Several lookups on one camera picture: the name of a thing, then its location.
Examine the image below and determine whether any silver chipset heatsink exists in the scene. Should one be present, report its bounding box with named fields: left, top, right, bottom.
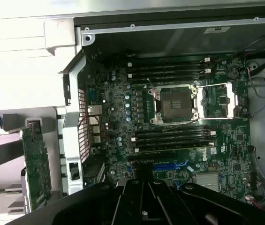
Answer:
left=194, top=173, right=221, bottom=192

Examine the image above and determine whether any blue expansion slot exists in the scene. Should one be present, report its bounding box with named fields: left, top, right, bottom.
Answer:
left=152, top=163, right=189, bottom=172

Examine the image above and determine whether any green motherboard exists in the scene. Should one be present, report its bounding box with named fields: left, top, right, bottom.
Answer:
left=85, top=53, right=252, bottom=204

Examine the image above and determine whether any black RAM slot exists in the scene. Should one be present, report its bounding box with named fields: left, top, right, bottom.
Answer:
left=126, top=57, right=212, bottom=68
left=132, top=76, right=204, bottom=84
left=134, top=142, right=215, bottom=153
left=132, top=65, right=205, bottom=73
left=134, top=130, right=217, bottom=139
left=134, top=126, right=212, bottom=134
left=127, top=68, right=212, bottom=79
left=131, top=136, right=212, bottom=145

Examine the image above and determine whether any grey parts rack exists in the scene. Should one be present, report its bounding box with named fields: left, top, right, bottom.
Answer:
left=0, top=106, right=65, bottom=225

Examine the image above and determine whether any silver socket cover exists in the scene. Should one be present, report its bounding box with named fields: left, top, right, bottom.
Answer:
left=197, top=83, right=240, bottom=120

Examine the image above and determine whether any CPU socket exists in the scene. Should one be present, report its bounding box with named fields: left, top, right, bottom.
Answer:
left=147, top=84, right=200, bottom=124

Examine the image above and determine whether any round coin cell battery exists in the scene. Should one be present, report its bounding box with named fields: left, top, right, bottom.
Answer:
left=227, top=67, right=240, bottom=79

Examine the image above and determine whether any black open PC case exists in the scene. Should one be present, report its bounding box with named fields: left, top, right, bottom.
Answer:
left=57, top=4, right=265, bottom=211

